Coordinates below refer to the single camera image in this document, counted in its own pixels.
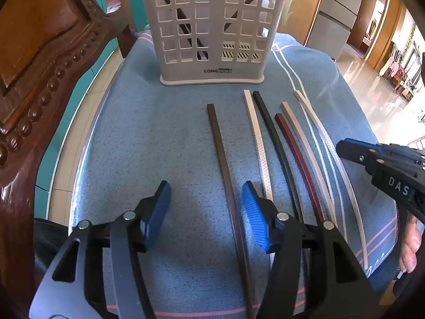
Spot carved wooden chair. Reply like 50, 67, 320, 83
1, 0, 137, 318

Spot white patterned chopstick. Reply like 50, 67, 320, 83
243, 90, 273, 251

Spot beige chopstick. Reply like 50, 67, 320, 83
281, 102, 338, 227

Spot black chopstick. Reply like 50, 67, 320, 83
164, 0, 209, 60
252, 91, 304, 223

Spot wooden doorway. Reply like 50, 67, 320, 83
347, 0, 388, 58

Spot dark brown chopstick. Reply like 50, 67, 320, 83
207, 104, 255, 318

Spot teal lower kitchen cabinets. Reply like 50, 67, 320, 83
35, 0, 147, 218

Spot distant wooden chairs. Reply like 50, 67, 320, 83
380, 41, 422, 102

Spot silver refrigerator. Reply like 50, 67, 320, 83
306, 0, 362, 60

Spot blue striped cloth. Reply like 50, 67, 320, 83
69, 31, 398, 318

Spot cream patterned chopstick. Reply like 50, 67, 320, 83
295, 90, 369, 271

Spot dark red chopstick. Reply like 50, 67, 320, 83
274, 113, 324, 223

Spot wood framed glass sliding door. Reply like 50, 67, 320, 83
277, 0, 321, 45

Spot person right hand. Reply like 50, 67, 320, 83
399, 213, 422, 274

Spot grey plastic utensil basket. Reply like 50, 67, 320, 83
143, 0, 284, 86

